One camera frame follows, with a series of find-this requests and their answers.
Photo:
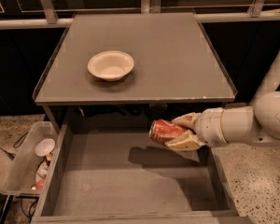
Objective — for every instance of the small white bowl in bin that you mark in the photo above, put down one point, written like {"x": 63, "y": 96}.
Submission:
{"x": 45, "y": 147}

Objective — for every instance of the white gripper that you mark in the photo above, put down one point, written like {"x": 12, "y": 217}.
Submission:
{"x": 209, "y": 126}

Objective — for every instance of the red coke can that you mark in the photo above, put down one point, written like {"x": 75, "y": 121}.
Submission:
{"x": 162, "y": 131}

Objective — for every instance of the open grey top drawer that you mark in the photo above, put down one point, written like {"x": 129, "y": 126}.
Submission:
{"x": 106, "y": 170}

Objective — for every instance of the orange item in bin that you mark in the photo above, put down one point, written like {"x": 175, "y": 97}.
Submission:
{"x": 40, "y": 184}

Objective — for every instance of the white paper bowl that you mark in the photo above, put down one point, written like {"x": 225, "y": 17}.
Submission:
{"x": 111, "y": 65}

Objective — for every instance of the metal window railing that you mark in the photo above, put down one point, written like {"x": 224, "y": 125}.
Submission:
{"x": 32, "y": 14}

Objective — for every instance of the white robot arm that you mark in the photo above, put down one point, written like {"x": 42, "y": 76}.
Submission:
{"x": 257, "y": 124}

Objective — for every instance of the white red bottle in bin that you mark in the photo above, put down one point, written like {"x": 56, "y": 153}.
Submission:
{"x": 43, "y": 168}

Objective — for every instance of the grey wooden cabinet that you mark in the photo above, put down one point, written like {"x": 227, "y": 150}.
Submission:
{"x": 174, "y": 62}

